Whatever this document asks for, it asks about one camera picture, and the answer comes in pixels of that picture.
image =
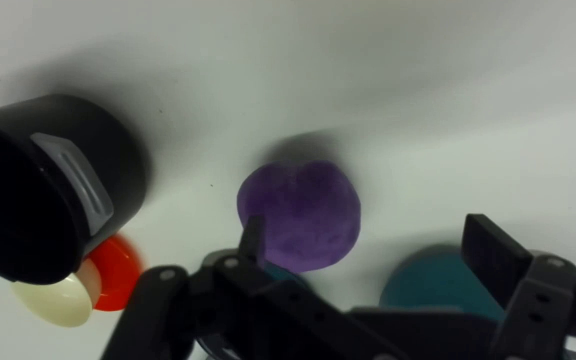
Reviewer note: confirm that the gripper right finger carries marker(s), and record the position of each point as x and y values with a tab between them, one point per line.
533	300

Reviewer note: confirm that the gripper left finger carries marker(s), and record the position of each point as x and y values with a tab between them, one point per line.
158	310

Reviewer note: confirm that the red plastic disc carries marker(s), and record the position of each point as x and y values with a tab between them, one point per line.
118	275

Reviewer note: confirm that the cream plastic disc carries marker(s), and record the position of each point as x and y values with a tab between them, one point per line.
58	302

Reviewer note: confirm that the teal cup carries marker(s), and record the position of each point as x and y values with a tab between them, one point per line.
433	285

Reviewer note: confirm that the purple plush ball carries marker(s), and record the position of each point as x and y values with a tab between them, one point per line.
303	215

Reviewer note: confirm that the black cylindrical container grey label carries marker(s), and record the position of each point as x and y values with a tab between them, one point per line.
23	200

